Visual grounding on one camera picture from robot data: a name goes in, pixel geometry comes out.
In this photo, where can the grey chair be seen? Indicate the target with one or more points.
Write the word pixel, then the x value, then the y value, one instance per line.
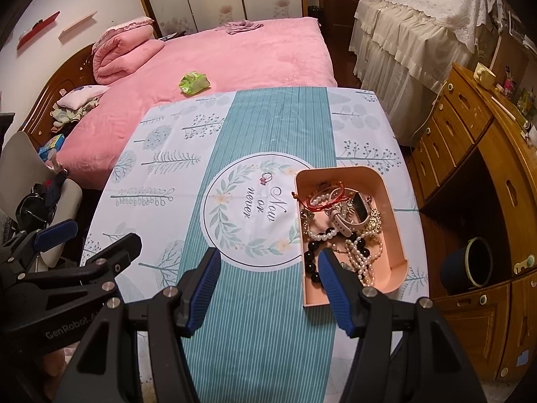
pixel 25 163

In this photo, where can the pink wall shelf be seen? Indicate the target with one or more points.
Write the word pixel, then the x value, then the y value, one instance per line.
pixel 77 25

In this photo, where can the floral cloth pile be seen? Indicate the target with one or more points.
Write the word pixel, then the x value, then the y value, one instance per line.
pixel 71 115

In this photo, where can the round dark container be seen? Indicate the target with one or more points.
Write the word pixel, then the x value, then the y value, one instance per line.
pixel 465 266

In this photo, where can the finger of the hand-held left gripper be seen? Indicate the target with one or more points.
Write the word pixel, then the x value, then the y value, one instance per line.
pixel 56 233
pixel 113 256

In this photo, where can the pink smart watch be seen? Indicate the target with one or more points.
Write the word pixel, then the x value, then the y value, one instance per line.
pixel 350 218

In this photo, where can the folded pink quilt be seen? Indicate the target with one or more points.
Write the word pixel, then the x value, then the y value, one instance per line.
pixel 121 54

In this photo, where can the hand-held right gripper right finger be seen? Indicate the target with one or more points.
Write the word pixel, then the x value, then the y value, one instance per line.
pixel 335 294

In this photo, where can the wooden headboard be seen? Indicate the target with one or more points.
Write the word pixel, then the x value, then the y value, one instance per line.
pixel 50 92

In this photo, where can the cream cup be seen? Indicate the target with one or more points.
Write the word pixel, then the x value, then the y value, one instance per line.
pixel 483 72

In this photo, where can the black waste bin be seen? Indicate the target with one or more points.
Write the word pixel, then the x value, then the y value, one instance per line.
pixel 314 14

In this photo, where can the wooden desk with drawers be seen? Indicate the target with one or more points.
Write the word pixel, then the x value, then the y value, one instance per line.
pixel 495 168

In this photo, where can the small floral pillow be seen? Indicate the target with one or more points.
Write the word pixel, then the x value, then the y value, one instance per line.
pixel 82 94

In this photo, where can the pink plastic tray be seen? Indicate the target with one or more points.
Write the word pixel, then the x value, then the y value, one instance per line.
pixel 390 201

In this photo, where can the pink bed blanket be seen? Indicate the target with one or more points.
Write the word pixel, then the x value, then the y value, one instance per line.
pixel 251 58

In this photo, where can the red wall shelf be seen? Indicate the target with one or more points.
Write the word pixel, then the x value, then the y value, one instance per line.
pixel 37 29

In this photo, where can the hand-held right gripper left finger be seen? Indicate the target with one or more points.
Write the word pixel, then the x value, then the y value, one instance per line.
pixel 201 294

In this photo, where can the pink cloth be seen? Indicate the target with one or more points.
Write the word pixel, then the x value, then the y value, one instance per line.
pixel 241 26

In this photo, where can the blue box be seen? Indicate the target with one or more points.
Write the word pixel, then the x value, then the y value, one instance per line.
pixel 51 146

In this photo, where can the green snack packet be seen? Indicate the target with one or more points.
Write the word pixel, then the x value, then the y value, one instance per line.
pixel 194 83

